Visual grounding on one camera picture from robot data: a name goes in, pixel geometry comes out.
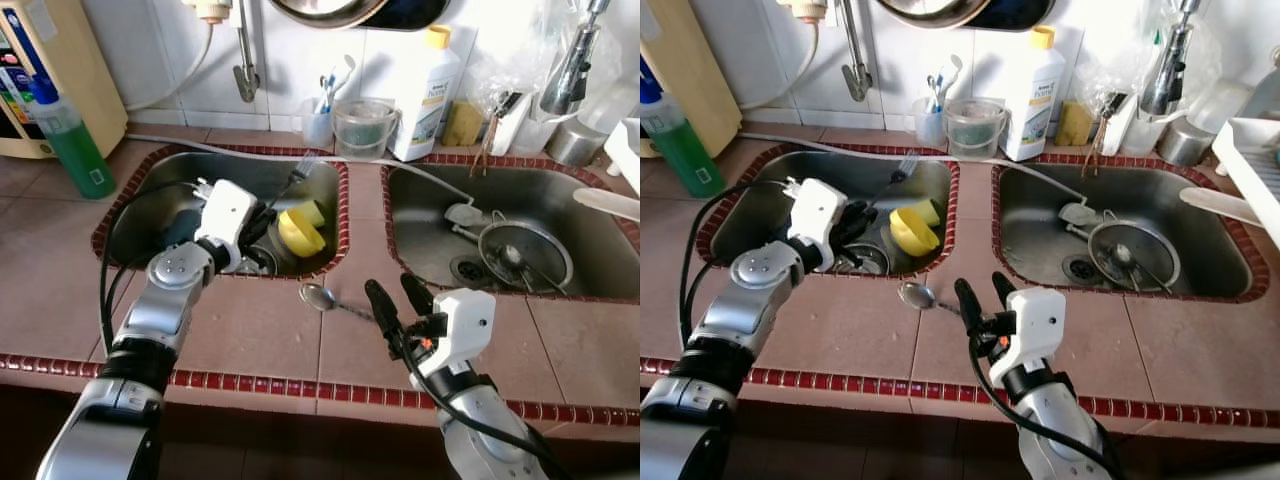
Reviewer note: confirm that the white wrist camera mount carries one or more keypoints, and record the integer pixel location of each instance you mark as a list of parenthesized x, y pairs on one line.
[(465, 325), (1035, 325), (818, 215), (228, 215)]

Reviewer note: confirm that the blue white toothbrush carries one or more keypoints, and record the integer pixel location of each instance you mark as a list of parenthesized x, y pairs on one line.
[(338, 75), (948, 75)]

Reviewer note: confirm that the clear toothbrush cup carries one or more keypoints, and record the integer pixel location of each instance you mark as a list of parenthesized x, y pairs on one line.
[(927, 125), (315, 125)]

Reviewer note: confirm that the steel wall tap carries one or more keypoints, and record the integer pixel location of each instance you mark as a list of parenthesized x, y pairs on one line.
[(246, 75), (855, 75)]

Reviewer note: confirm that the clear plastic bag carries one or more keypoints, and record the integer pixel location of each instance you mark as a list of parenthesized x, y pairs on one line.
[(1110, 50), (520, 50)]

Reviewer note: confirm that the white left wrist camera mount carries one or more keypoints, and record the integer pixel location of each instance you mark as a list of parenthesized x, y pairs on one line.
[(228, 215), (818, 215)]

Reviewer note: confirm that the green dish soap bottle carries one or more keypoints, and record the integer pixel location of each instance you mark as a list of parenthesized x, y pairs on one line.
[(80, 155), (690, 155)]

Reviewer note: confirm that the brown hanging brush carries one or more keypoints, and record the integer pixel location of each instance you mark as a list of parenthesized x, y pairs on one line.
[(1100, 140), (488, 140)]

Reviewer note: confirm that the steel spoon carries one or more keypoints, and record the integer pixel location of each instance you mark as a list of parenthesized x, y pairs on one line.
[(316, 296), (915, 296)]

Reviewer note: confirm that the white sink plug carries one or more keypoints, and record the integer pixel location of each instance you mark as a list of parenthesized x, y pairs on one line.
[(1075, 213), (465, 213)]

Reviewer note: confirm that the beige water purifier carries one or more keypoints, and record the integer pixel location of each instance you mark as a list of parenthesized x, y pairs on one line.
[(80, 60), (690, 50)]

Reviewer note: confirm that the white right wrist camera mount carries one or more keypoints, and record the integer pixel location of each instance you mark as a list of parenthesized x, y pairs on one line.
[(1035, 325), (465, 325)]

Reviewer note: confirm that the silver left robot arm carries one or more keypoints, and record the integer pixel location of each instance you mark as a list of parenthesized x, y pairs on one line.
[(760, 290), (170, 290)]

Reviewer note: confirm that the chrome pull-out faucet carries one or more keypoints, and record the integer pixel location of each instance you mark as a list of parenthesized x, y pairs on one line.
[(1165, 80), (570, 80)]

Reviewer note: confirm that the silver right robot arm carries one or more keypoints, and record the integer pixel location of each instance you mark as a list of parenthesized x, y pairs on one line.
[(490, 430), (1060, 430)]

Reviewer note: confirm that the yellow plastic bowl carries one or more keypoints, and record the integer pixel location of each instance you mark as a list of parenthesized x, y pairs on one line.
[(912, 235), (300, 235)]

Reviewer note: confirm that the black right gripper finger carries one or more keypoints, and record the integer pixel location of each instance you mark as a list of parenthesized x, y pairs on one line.
[(1004, 292), (972, 312), (418, 297), (385, 315)]

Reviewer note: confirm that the white plastic cup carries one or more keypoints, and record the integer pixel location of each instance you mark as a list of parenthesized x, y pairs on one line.
[(1143, 138), (535, 138)]

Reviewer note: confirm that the hanging steel pan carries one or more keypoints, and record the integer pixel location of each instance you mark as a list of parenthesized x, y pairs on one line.
[(950, 12), (340, 12)]

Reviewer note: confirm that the steel fork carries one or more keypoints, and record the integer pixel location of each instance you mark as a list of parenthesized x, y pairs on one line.
[(300, 170), (903, 168)]

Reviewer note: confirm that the white detergent bottle yellow cap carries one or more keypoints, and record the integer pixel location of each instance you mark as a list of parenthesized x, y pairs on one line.
[(1033, 100), (425, 100)]

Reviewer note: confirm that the yellow scouring sponge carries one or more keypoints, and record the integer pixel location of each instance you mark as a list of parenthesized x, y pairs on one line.
[(462, 125), (1075, 125)]

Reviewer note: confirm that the white plastic holder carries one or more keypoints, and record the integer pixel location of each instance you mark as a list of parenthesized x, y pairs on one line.
[(1120, 125), (512, 125)]

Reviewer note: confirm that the clear plastic pail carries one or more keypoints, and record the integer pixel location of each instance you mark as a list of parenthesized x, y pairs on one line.
[(365, 130), (975, 130)]

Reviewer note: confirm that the small steel cup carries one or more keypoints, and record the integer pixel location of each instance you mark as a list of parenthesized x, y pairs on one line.
[(1187, 142), (575, 142)]

